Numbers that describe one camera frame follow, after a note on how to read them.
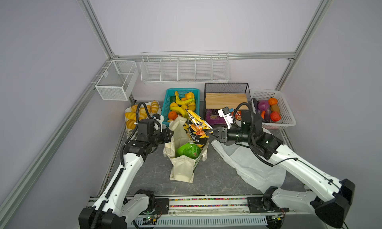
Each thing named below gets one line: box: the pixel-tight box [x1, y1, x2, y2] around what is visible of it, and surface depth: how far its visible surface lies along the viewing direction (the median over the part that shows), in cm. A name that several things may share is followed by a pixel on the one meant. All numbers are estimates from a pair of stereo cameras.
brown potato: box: [270, 104, 281, 114], surface depth 114 cm
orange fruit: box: [185, 92, 195, 100], surface depth 114 cm
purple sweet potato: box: [264, 108, 271, 123], surface depth 108 cm
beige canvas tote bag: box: [163, 115, 210, 183], surface depth 77 cm
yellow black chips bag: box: [182, 108, 213, 149], surface depth 67 cm
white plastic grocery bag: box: [210, 139, 287, 194], surface depth 83 cm
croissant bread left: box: [124, 112, 137, 120], surface depth 111 cm
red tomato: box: [270, 111, 282, 122], surface depth 105 cm
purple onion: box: [257, 99, 270, 112], surface depth 110 cm
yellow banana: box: [174, 90, 195, 106], surface depth 113 cm
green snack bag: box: [176, 142, 202, 160], surface depth 79 cm
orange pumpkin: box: [267, 97, 279, 107], surface depth 115 cm
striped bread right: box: [150, 100, 160, 115], surface depth 117 cm
